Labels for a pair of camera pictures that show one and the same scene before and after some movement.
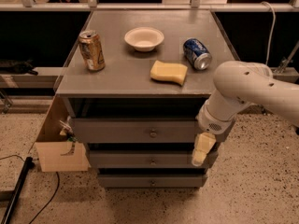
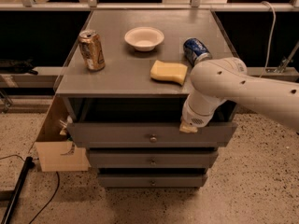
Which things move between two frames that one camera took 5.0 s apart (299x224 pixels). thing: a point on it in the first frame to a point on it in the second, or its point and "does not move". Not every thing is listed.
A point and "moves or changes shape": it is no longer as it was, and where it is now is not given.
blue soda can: x=196 y=53 does not move
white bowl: x=144 y=39 does not move
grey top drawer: x=135 y=130 moves or changes shape
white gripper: x=209 y=122 to x=192 y=116
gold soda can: x=92 y=50 does not move
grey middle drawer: x=149 y=160 does not move
